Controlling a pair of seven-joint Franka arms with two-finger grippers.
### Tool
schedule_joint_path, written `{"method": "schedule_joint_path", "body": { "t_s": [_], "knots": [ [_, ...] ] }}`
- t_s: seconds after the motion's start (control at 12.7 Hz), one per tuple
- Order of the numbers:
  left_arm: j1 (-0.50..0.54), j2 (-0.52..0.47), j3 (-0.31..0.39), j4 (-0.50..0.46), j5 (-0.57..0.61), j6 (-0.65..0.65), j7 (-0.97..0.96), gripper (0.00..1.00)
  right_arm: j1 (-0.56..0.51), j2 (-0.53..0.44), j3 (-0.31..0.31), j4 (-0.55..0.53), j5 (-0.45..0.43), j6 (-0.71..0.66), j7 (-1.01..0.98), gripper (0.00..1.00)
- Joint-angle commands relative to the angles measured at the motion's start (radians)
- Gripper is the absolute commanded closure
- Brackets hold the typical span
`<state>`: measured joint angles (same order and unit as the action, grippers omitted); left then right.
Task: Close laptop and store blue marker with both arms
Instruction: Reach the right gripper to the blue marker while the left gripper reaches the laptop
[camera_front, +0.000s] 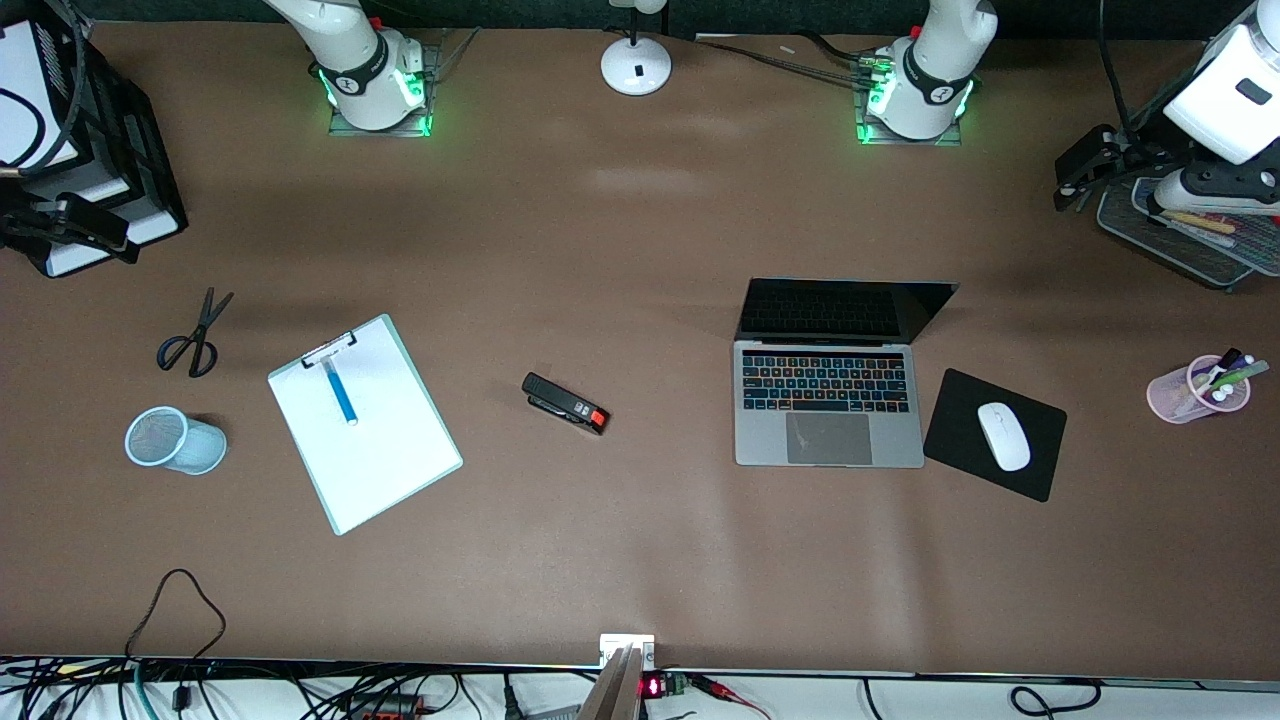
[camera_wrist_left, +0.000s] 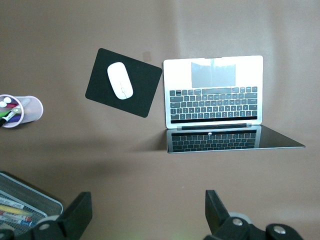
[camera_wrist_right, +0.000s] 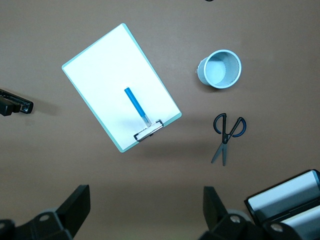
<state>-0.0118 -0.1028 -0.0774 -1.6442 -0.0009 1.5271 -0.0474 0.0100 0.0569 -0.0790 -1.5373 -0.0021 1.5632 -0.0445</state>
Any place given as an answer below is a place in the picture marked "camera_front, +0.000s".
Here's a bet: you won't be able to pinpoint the blue marker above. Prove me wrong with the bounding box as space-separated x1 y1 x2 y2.
322 360 360 428

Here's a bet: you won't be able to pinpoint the silver laptop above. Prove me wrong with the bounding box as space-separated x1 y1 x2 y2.
733 278 961 469

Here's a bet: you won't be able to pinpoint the yellow marker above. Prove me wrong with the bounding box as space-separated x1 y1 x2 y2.
1160 208 1238 235

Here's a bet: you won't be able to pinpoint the black marker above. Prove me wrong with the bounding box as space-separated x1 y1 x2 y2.
1192 347 1244 393

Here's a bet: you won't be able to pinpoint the green marker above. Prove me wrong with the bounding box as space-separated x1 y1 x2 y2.
1205 360 1271 394

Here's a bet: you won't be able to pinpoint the black stacked paper trays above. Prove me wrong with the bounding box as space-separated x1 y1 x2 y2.
0 15 189 279

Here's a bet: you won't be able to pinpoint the dark mesh desk tray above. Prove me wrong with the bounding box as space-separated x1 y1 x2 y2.
1097 40 1280 292

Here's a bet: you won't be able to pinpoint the black scissors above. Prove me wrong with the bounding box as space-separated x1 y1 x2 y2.
155 287 236 379

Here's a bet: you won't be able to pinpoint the white paper sheet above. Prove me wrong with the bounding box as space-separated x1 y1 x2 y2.
0 22 81 169

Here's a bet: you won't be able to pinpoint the blue mesh cup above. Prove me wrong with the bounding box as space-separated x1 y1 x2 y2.
124 405 229 477

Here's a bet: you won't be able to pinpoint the pink mesh cup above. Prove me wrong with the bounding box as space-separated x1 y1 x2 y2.
1147 355 1253 425

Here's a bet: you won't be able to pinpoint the white computer mouse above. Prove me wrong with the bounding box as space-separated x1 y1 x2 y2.
976 402 1032 473

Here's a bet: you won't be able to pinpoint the black mouse pad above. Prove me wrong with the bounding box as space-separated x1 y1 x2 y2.
922 368 1069 503

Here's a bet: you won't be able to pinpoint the white clipboard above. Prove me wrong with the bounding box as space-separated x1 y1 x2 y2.
267 313 464 537

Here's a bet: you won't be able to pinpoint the white round stand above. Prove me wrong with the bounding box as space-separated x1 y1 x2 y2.
600 0 673 98

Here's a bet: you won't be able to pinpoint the black stapler red tip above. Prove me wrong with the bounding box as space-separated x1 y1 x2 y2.
521 372 611 437

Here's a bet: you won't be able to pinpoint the small white box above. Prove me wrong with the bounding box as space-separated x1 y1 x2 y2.
600 634 656 669

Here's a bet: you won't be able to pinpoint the black base cable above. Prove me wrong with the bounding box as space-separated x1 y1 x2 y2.
795 32 886 71
695 38 886 86

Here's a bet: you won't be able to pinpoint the black looped cable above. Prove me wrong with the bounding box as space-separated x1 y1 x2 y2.
124 568 228 663

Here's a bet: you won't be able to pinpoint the black coiled cable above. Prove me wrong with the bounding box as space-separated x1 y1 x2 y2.
1008 677 1105 720

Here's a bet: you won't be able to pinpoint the red wire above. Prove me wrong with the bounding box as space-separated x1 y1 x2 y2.
690 674 774 720

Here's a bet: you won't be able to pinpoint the grey camera mount bar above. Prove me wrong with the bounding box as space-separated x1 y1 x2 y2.
577 645 647 720

